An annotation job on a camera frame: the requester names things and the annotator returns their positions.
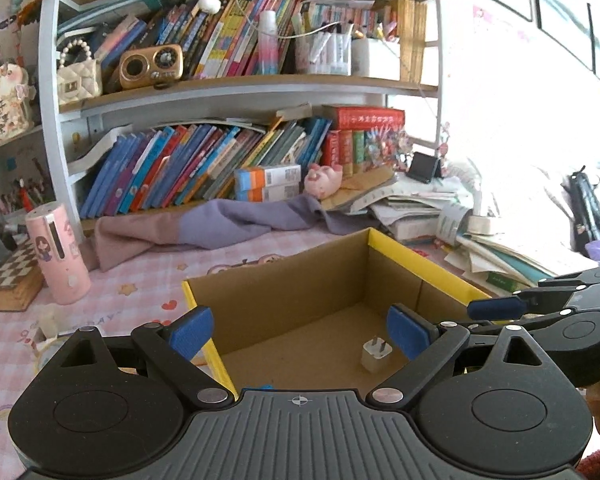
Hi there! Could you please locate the white glue bottle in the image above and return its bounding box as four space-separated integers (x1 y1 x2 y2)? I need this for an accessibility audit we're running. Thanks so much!
36 306 70 338

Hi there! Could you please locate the rolled printed paper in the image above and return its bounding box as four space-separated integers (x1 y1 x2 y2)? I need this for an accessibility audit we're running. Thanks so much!
437 202 473 248

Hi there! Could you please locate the cream quilted pearl handbag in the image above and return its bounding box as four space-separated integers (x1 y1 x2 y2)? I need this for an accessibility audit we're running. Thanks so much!
56 40 103 106

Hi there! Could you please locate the black phone stand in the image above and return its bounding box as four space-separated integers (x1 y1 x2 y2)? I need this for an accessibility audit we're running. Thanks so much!
409 151 444 184

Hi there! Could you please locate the row of colourful books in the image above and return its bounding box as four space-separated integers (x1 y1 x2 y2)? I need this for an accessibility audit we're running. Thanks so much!
77 117 333 221

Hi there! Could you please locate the purple and mauve cloth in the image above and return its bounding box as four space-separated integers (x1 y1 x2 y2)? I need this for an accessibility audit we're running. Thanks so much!
94 194 381 273

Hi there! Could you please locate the green hardcover book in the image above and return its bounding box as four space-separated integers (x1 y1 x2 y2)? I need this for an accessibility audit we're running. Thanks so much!
352 130 367 176

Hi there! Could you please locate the black umbrella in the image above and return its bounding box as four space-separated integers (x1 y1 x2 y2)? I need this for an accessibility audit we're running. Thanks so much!
567 167 600 253

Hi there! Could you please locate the white side shelf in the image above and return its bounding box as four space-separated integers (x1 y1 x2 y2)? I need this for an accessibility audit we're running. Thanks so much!
0 122 56 241

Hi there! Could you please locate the red hardcover book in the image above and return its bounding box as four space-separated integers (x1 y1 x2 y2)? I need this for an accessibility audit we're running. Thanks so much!
339 130 356 177
323 130 342 173

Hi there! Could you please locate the white storage box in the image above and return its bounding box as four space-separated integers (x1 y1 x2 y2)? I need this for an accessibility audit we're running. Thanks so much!
350 37 402 82

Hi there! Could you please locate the pink pig plush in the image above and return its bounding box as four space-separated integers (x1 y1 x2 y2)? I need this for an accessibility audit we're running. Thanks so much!
302 162 345 198

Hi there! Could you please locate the bent white paperback book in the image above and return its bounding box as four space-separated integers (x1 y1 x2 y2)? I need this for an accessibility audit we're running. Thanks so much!
67 125 133 177

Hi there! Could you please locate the colourful cartoon packet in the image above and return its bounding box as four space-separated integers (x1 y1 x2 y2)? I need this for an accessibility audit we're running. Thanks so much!
364 127 412 171

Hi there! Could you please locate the brown cardboard sheet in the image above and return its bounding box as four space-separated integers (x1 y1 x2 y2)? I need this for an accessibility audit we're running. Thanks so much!
320 167 398 211

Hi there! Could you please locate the wooden chess box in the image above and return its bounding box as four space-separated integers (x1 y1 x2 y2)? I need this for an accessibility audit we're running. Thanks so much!
0 242 46 313

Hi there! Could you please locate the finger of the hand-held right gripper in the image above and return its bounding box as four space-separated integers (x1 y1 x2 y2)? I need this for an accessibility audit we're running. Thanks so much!
466 309 577 342
467 276 588 322

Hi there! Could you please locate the pink and white figurine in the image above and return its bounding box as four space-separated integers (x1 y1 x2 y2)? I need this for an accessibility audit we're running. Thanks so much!
0 62 36 148

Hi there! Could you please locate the pile of papers and books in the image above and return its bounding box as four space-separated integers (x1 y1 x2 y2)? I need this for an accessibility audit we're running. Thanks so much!
350 170 600 298

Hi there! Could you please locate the white lamp stand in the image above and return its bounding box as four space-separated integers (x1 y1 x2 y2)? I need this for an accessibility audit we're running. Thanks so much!
466 170 501 236

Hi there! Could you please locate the white charger plug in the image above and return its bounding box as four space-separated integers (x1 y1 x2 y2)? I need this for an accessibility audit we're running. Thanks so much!
361 336 394 374

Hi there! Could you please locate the thick red dictionary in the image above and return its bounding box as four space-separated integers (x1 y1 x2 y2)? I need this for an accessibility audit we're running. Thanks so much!
322 105 406 132

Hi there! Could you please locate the orange and blue carton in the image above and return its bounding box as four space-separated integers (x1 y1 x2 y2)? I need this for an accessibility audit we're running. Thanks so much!
235 164 302 189
235 183 301 204

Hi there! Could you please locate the clear pen holder with markers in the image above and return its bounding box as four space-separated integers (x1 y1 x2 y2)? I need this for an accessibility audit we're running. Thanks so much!
295 22 354 77

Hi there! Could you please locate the white bookshelf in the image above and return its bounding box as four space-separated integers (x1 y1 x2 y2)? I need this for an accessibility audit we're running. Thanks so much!
37 0 443 226

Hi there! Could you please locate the tan ribbed book set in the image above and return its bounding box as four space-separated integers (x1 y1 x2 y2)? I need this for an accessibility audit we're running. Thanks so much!
397 0 429 84

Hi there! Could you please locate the row of children's books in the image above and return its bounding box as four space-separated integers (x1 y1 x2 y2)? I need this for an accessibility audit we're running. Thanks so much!
55 0 306 92

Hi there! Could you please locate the yellow cardboard box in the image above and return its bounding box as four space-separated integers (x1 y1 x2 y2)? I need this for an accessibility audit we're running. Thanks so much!
181 227 493 401

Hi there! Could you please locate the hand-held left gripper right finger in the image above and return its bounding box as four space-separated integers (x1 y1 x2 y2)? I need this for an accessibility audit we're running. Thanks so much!
365 304 556 407

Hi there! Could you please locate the bunch of pens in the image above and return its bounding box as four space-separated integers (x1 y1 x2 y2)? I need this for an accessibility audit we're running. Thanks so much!
0 160 56 221

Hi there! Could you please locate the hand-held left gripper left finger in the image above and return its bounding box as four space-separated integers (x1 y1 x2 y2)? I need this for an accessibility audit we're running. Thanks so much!
45 305 235 408

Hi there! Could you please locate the pink cylindrical humidifier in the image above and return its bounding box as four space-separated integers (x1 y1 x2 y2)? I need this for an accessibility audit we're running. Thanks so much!
25 201 92 306

